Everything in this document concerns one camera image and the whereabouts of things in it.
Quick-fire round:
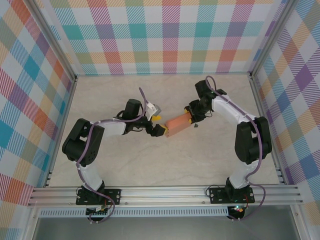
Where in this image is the salmon paper box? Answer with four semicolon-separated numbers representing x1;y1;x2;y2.
164;112;194;139

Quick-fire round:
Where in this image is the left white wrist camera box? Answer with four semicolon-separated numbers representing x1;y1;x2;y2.
145;102;161;120

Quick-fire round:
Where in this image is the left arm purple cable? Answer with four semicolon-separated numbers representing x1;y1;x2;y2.
75;86;149;224

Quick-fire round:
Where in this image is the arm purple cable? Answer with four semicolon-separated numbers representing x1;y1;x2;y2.
205;75;267;222
75;86;149;224

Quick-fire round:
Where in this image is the long aluminium mounting rail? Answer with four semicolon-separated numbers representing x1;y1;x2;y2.
27;184;304;207

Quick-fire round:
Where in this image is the aluminium table side rail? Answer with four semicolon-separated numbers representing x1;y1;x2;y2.
43;76;79;188
248;72;286;185

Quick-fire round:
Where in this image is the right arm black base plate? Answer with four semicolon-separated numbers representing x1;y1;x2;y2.
209;187;256;205

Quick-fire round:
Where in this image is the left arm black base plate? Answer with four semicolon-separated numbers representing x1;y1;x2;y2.
75;188;122;206

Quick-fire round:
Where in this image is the slotted grey cable duct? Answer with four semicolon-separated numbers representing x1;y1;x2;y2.
39;206;230;218

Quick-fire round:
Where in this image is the aluminium frame post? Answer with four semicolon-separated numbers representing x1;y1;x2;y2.
26;0;78;83
249;0;297;79

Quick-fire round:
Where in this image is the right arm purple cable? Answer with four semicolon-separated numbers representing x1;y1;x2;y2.
205;75;267;222

